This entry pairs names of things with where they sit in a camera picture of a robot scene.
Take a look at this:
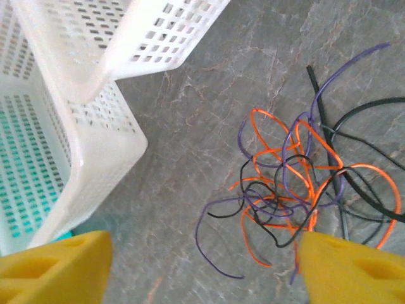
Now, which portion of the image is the purple cable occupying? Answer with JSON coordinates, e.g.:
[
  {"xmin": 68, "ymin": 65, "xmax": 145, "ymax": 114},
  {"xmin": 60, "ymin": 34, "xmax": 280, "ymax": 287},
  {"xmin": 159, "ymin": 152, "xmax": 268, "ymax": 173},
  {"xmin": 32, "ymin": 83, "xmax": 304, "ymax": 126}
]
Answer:
[{"xmin": 194, "ymin": 42, "xmax": 392, "ymax": 284}]

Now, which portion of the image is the teal plastic basket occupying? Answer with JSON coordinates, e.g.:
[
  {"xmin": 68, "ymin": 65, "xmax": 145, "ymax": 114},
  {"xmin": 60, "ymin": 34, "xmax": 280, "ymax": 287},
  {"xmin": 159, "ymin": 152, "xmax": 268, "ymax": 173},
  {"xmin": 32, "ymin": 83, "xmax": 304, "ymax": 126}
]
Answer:
[{"xmin": 0, "ymin": 91, "xmax": 76, "ymax": 246}]

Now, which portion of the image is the thin black cable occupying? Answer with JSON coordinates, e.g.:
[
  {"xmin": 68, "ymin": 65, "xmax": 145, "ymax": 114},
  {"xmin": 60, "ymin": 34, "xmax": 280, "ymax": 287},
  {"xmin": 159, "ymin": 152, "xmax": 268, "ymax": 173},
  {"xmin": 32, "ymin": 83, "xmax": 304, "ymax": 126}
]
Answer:
[{"xmin": 207, "ymin": 155, "xmax": 320, "ymax": 248}]

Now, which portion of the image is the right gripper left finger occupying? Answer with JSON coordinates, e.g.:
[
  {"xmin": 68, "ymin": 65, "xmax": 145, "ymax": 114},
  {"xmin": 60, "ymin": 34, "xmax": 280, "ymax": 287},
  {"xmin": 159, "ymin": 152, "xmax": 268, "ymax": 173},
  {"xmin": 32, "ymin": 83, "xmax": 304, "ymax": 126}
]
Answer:
[{"xmin": 0, "ymin": 230, "xmax": 114, "ymax": 304}]

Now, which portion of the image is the thick black cable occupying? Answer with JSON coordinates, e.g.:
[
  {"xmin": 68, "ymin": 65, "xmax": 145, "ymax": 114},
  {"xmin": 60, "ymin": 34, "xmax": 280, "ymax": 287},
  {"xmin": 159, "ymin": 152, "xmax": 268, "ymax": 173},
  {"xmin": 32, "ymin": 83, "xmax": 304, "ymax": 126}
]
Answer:
[{"xmin": 306, "ymin": 65, "xmax": 405, "ymax": 222}]

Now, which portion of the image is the orange cable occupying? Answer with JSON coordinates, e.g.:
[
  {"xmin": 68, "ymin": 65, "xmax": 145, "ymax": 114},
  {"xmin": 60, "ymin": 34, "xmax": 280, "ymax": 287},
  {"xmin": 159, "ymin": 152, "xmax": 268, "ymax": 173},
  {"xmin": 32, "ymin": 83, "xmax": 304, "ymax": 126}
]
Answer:
[{"xmin": 228, "ymin": 108, "xmax": 402, "ymax": 267}]

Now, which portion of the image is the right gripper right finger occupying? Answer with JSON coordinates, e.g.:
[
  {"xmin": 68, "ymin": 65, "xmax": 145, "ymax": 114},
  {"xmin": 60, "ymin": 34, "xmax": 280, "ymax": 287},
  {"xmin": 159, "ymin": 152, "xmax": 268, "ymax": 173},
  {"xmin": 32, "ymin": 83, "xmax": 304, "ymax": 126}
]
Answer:
[{"xmin": 298, "ymin": 232, "xmax": 405, "ymax": 304}]

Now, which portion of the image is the thin dark grey cable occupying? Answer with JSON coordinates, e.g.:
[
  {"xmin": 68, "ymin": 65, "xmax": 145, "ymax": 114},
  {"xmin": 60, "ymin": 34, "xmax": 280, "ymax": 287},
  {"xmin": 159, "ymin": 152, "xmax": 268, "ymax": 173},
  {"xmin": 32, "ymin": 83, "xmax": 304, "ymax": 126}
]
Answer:
[{"xmin": 321, "ymin": 125, "xmax": 405, "ymax": 246}]

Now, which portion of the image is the white plastic basket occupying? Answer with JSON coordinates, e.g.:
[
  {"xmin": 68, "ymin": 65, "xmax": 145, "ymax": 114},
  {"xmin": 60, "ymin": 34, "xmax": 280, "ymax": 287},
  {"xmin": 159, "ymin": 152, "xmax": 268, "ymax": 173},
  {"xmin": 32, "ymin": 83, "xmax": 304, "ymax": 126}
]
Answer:
[
  {"xmin": 0, "ymin": 0, "xmax": 149, "ymax": 256},
  {"xmin": 9, "ymin": 0, "xmax": 232, "ymax": 104}
]

